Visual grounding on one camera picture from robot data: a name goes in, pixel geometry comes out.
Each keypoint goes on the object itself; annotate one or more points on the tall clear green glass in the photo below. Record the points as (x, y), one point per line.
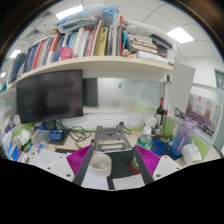
(167, 131)

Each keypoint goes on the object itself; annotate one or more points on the wall shelf full of books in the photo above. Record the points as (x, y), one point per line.
(96, 63)

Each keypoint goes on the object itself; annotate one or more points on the white crumpled tissue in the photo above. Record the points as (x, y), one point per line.
(191, 154)

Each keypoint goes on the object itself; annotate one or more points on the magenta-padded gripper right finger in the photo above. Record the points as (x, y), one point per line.
(165, 166)

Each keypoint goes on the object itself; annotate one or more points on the dark wine bottle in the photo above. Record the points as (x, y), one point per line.
(160, 111)

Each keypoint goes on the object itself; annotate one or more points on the black desk mat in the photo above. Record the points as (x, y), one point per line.
(121, 165)

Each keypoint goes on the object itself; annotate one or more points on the grey metal laptop stand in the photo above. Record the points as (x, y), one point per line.
(111, 140)

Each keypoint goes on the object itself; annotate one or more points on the clear green-labelled drink bottle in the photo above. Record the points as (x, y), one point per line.
(145, 140)

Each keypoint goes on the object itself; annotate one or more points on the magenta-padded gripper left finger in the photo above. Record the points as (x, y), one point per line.
(63, 168)

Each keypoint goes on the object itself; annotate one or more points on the small blue device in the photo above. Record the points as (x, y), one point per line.
(56, 135)

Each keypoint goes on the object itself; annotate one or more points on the flat round red coaster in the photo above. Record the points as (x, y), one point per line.
(134, 170)

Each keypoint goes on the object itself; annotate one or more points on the small white paper sheet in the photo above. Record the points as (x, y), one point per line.
(128, 182)

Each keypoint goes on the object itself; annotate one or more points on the white wall socket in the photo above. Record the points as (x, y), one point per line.
(107, 121)
(122, 120)
(137, 120)

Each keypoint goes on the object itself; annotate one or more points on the black computer monitor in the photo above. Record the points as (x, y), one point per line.
(50, 96)

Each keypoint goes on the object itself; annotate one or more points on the clear plastic box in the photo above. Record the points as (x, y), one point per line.
(40, 136)

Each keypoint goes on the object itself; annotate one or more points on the purple translucent water bottle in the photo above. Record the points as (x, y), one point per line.
(182, 138)

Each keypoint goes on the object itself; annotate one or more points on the white lidded ceramic jar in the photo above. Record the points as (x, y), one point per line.
(150, 121)

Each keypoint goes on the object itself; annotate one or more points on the group photo poster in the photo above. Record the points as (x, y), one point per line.
(198, 115)

